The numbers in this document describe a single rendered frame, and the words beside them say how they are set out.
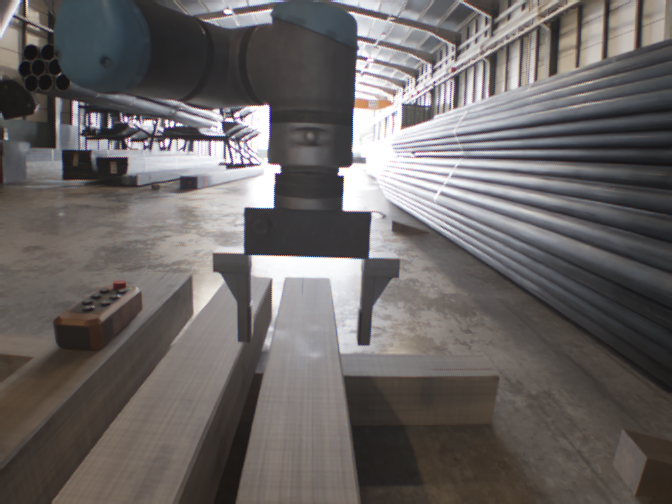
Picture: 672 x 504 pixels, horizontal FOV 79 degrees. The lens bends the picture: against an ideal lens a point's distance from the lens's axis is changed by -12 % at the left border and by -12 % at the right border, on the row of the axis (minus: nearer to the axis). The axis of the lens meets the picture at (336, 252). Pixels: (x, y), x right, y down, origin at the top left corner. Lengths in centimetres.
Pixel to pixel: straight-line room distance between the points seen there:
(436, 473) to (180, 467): 44
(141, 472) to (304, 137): 34
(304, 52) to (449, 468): 63
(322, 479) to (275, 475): 4
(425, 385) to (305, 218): 46
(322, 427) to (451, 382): 40
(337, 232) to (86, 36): 29
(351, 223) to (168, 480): 29
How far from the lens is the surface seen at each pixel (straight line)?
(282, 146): 45
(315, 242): 47
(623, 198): 124
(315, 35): 46
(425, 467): 77
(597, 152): 160
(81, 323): 67
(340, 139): 45
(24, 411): 56
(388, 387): 82
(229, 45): 51
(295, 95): 45
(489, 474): 79
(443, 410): 86
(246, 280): 50
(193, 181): 629
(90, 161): 733
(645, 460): 80
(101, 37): 42
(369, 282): 50
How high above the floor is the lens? 46
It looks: 12 degrees down
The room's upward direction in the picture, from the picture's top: 3 degrees clockwise
